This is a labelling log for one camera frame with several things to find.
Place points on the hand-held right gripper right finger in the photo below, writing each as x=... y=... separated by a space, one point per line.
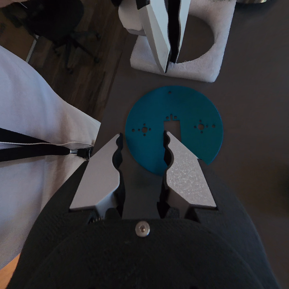
x=189 y=180

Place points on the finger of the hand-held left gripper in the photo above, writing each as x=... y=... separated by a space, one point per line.
x=155 y=33
x=184 y=13

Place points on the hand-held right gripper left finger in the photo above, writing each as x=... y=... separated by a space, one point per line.
x=97 y=180

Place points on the white foam frame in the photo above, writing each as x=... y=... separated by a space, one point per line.
x=203 y=70

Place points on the blue round metal plate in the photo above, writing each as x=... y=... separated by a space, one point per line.
x=180 y=103

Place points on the dark grey desk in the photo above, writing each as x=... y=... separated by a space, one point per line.
x=248 y=112

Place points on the black office chair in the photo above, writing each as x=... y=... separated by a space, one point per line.
x=56 y=20

